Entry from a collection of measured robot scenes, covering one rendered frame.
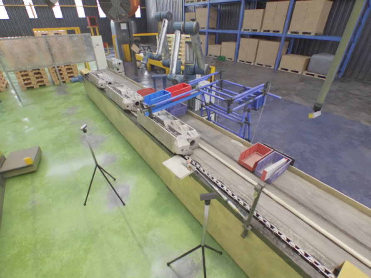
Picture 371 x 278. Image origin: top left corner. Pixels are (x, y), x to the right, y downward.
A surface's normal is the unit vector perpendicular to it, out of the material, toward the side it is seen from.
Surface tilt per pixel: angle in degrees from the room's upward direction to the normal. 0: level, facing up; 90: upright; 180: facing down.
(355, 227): 0
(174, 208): 0
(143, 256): 0
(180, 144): 38
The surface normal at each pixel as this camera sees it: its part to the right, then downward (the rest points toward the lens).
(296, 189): 0.00, -0.83
